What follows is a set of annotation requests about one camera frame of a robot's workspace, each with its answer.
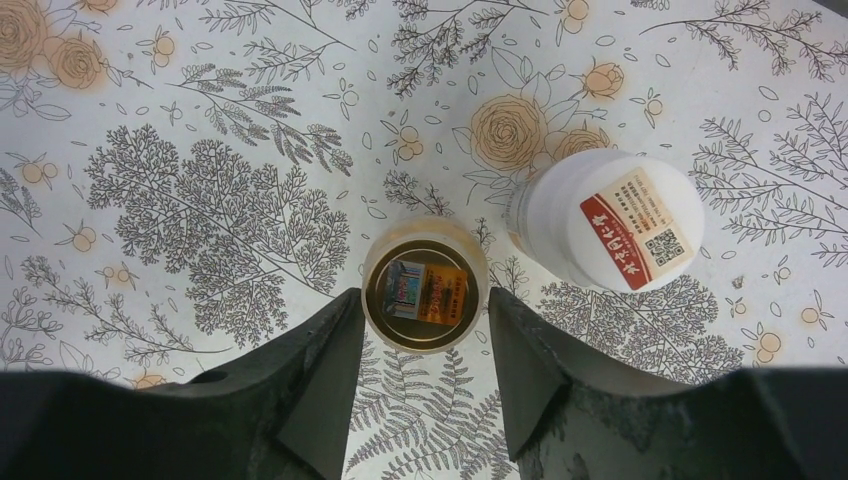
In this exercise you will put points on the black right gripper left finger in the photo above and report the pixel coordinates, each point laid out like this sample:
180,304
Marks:
280,411

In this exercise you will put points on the small amber pill bottle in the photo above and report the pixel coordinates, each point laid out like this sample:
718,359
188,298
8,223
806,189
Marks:
424,284

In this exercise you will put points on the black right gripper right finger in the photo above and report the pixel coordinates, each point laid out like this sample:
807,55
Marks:
572,412

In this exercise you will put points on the white cap amber pill bottle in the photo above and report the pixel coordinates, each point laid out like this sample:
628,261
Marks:
608,219

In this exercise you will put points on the floral patterned table mat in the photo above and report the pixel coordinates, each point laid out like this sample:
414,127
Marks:
183,181

